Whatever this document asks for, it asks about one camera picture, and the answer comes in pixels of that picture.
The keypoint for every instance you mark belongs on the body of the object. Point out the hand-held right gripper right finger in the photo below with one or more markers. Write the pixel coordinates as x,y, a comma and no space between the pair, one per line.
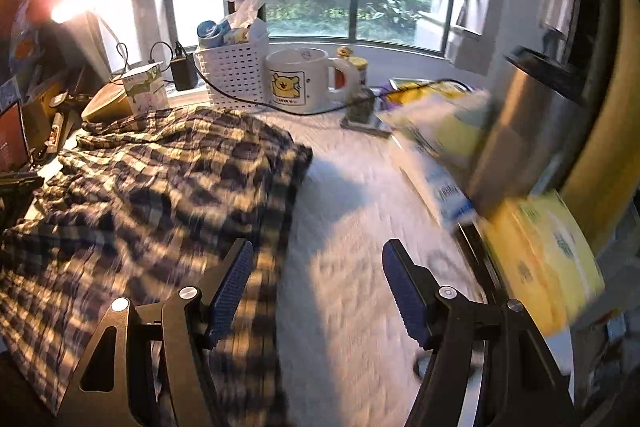
407,302

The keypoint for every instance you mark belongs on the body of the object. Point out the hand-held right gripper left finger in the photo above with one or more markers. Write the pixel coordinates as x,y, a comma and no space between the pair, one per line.
230,292

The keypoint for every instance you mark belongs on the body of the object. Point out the dark plaid flannel shirt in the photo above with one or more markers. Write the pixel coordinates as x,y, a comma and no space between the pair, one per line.
150,187

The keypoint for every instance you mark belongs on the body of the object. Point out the blue white tissue pack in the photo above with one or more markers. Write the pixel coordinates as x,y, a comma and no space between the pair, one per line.
445,197

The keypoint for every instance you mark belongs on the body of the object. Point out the yellow tissue pack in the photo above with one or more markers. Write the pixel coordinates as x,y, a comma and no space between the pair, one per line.
540,257

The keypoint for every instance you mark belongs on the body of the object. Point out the flat yellow packet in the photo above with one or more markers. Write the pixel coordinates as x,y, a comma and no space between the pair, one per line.
415,94

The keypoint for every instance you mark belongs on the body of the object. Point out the small green white carton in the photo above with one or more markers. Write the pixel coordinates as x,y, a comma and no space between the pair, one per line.
147,92

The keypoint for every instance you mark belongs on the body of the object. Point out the white mug with yellow bear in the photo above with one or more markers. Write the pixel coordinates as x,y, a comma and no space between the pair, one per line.
295,82

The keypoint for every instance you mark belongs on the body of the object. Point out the white plastic basket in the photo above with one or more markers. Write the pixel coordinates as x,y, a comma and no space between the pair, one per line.
235,72

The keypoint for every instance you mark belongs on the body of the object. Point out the black power adapter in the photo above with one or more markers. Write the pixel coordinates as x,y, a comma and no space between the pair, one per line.
184,73

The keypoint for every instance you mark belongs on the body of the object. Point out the desk lamp with tan base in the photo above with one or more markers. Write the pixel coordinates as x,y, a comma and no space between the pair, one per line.
102,107

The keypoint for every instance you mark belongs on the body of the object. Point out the white bottle with yellow cap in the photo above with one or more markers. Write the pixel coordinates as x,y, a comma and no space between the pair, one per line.
360,72

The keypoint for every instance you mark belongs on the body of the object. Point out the black flat device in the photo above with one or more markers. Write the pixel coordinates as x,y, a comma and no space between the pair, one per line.
17,182

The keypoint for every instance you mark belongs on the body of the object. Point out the blue white packets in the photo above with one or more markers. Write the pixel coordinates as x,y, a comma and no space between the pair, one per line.
212,34

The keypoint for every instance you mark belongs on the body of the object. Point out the dark red screen device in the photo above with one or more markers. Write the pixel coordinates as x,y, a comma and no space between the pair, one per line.
12,137

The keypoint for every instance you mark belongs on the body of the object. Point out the yellow vertical frame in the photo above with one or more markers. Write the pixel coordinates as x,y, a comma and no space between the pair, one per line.
607,107

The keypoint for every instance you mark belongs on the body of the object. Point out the colourful wall poster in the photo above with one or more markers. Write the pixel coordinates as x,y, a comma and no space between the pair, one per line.
22,47

